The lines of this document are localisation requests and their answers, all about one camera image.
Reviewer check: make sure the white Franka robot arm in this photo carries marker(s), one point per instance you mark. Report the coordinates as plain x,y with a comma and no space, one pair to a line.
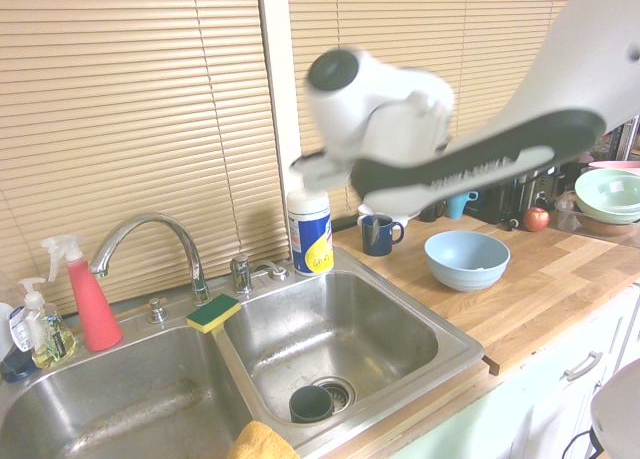
575,54

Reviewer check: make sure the pale green cabinet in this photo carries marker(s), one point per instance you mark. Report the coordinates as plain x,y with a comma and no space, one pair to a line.
525,409

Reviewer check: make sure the dark blue mug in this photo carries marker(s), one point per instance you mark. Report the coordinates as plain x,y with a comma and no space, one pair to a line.
382,239

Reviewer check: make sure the black chrome toaster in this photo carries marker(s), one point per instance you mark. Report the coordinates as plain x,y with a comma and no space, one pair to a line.
500,204

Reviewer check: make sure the white window frame post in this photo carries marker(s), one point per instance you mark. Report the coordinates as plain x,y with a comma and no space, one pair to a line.
280,79

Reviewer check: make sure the clear yellow soap pump bottle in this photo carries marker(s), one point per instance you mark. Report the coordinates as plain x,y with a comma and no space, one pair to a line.
50,339

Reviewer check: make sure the metal drain strainer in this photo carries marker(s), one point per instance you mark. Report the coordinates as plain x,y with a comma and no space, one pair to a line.
342,391

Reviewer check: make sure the dark blue soap bottle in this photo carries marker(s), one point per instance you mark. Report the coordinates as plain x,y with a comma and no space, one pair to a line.
17,334

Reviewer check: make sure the dark green cup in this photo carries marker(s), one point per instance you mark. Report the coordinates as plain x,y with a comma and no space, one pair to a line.
310,404

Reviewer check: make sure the yellow green sponge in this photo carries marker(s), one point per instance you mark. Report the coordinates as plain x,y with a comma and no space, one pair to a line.
212,311

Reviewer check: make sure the red spray bottle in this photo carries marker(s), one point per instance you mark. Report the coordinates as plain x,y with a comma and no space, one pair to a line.
95,309

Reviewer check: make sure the brown wooden bowl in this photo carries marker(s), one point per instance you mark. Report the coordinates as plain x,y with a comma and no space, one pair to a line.
607,228

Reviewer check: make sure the pink bowl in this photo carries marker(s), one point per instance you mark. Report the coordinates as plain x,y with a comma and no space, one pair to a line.
615,165

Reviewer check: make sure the clear plastic container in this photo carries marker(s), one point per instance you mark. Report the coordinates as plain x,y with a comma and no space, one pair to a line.
565,214

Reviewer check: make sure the teal mug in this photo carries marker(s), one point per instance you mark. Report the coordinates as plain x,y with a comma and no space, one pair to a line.
457,206

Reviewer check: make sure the chrome sink knob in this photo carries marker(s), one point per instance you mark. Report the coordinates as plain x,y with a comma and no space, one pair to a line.
157,311

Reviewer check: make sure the stainless steel double sink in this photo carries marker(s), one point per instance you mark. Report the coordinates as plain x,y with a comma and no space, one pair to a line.
340,339

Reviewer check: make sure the white disinfecting wipes canister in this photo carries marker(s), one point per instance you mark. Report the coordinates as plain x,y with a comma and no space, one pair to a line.
310,234

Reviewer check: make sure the red apple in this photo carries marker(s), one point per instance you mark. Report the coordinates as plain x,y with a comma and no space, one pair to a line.
536,220

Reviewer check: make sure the chrome gooseneck faucet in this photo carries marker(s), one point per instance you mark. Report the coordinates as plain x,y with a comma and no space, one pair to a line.
150,224

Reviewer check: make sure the black mug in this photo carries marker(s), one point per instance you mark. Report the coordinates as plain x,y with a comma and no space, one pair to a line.
431,213

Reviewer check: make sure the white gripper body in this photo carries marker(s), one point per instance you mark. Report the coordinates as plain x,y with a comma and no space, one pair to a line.
336,168

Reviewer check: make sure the yellow cloth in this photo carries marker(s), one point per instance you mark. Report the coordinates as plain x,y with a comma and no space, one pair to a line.
260,441

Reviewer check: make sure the wide beige window blind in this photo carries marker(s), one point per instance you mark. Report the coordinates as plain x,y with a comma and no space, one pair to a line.
125,104

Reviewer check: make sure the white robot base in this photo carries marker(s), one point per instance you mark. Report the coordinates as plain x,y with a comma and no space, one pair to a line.
620,414

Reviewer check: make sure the light blue bowl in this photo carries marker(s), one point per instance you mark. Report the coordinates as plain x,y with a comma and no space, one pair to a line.
467,264

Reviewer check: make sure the mint green bowl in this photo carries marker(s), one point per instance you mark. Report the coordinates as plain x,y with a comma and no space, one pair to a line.
607,191

